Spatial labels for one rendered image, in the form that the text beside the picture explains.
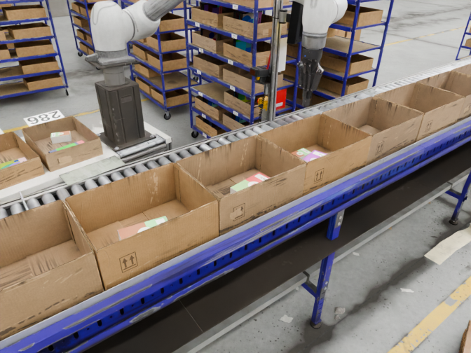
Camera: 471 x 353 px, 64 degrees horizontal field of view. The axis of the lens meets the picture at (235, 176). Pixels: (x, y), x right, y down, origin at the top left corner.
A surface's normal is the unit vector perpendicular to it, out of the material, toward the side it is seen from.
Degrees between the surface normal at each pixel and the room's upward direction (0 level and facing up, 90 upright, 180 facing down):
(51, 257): 1
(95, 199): 90
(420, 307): 0
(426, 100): 89
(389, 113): 90
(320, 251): 0
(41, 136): 88
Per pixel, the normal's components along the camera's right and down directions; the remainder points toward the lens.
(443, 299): 0.01, -0.84
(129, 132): 0.68, 0.40
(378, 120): -0.80, 0.31
